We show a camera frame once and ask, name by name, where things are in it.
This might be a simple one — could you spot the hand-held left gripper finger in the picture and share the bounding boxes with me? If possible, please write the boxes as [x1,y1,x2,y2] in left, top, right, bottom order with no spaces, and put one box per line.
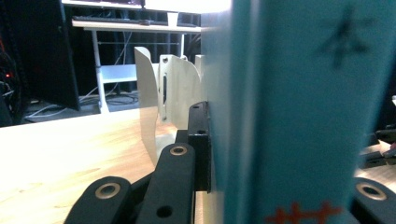
[175,101,213,193]

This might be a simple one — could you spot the teal book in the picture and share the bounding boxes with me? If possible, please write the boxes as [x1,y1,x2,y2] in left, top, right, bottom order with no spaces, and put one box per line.
[200,0,396,224]

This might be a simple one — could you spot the white desk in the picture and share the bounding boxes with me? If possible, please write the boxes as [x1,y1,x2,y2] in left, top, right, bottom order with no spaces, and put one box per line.
[71,19,204,115]

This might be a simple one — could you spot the white cup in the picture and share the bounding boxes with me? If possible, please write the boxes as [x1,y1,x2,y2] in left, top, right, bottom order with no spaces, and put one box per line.
[166,11,180,28]

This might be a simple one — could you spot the black keyboard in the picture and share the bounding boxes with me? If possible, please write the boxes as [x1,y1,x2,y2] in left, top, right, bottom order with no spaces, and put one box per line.
[72,15,151,26]

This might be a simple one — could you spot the black panel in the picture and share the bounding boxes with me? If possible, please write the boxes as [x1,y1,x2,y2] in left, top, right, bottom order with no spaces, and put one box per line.
[3,0,81,112]

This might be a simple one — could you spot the grey floor cables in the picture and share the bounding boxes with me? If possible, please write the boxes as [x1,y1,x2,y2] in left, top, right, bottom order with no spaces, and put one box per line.
[23,86,140,123]

